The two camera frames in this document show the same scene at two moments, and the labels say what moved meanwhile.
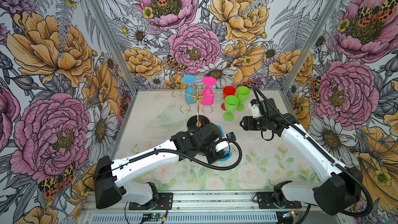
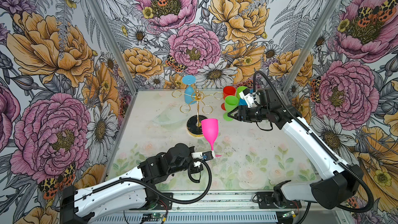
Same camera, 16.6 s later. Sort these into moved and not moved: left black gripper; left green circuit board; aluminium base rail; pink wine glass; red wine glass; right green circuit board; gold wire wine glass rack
Moved: pink wine glass; left black gripper
Not moved: left green circuit board; gold wire wine glass rack; right green circuit board; aluminium base rail; red wine glass
